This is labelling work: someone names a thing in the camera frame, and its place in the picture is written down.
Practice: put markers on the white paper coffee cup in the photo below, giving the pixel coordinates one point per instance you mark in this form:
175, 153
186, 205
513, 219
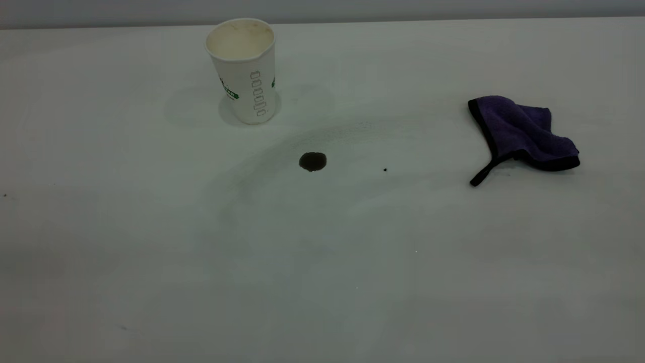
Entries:
244, 75

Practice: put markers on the purple microfiber cloth black trim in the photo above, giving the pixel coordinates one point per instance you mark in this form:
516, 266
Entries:
519, 128

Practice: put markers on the dark coffee spill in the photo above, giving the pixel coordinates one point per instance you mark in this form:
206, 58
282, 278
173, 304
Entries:
312, 161

